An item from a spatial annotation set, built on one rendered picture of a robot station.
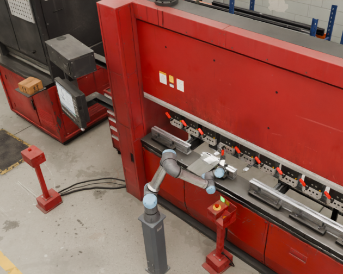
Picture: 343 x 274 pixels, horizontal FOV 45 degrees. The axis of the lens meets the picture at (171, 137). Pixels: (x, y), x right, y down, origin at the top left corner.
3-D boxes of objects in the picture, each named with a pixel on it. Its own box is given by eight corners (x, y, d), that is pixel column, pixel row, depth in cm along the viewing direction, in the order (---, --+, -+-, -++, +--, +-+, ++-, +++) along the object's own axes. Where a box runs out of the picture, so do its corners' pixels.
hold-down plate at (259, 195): (247, 194, 362) (248, 191, 360) (251, 191, 365) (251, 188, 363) (277, 211, 345) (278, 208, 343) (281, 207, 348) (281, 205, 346)
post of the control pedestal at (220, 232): (215, 255, 403) (216, 218, 370) (219, 252, 405) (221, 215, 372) (219, 259, 399) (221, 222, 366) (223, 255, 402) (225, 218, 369)
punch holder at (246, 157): (238, 158, 354) (239, 143, 344) (243, 153, 359) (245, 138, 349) (252, 166, 346) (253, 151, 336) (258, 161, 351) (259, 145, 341)
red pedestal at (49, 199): (35, 205, 483) (15, 151, 432) (53, 194, 497) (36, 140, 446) (44, 214, 472) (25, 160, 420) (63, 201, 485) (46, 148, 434)
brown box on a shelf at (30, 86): (14, 89, 502) (11, 81, 494) (32, 81, 517) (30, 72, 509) (28, 98, 486) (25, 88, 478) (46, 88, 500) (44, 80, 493)
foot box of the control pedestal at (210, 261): (201, 265, 409) (201, 257, 401) (219, 251, 421) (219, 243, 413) (215, 278, 396) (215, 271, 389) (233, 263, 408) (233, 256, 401)
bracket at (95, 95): (79, 106, 438) (78, 100, 433) (97, 96, 451) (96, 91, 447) (103, 120, 415) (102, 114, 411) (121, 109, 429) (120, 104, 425)
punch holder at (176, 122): (170, 123, 399) (169, 109, 389) (176, 119, 404) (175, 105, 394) (181, 129, 391) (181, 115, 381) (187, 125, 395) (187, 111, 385)
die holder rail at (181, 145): (151, 135, 435) (151, 128, 429) (155, 132, 438) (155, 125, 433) (187, 155, 407) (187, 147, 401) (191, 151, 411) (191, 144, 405)
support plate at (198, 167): (186, 168, 374) (186, 168, 374) (204, 154, 389) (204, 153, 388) (201, 178, 364) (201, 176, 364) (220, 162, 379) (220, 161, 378)
